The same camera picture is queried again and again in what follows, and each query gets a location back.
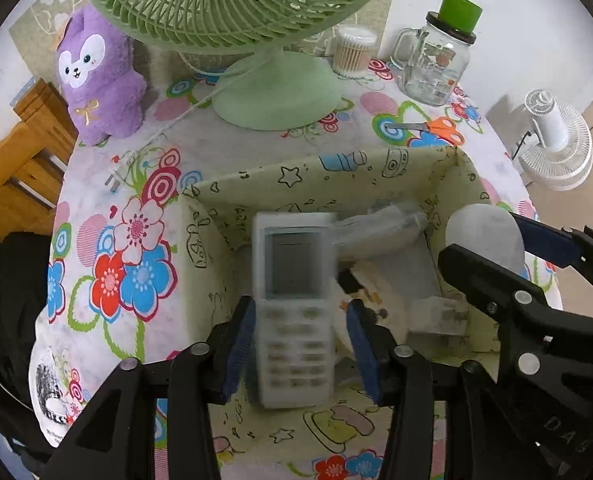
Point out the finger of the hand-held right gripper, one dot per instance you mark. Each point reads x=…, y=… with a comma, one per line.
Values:
x=546, y=242
x=486, y=280

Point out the wooden chair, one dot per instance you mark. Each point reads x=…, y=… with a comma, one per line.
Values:
x=21, y=160

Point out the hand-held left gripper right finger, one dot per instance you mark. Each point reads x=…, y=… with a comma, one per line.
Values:
x=364, y=352

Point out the cotton swab container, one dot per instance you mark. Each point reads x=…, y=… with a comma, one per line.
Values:
x=351, y=55

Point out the yellow patterned storage box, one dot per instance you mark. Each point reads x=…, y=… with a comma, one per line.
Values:
x=296, y=175

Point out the white standing fan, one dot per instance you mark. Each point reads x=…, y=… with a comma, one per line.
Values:
x=556, y=150

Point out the black clothing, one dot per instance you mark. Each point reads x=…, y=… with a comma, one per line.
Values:
x=11, y=310

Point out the white cloth with black print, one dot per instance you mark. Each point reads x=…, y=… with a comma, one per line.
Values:
x=51, y=390

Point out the clear plastic case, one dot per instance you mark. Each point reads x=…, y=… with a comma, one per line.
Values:
x=381, y=230

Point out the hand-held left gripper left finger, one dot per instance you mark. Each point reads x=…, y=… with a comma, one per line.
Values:
x=241, y=347

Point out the floral tablecloth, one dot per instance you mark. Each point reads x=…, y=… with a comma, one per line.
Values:
x=101, y=200

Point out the blue patterned item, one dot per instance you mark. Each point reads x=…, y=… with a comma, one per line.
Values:
x=22, y=91

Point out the glass mug with green lid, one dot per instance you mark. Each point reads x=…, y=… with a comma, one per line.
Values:
x=434, y=70

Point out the round bear coaster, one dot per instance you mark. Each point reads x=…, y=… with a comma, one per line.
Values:
x=376, y=290

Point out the purple plush toy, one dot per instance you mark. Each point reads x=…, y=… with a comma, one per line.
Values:
x=101, y=90

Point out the white remote control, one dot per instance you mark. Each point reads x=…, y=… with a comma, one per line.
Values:
x=291, y=270

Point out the white charger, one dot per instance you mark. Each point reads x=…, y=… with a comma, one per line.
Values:
x=436, y=317

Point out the white round puff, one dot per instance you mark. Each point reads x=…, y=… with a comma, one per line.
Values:
x=481, y=232

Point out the green desk fan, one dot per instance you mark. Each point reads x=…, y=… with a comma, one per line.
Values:
x=276, y=95

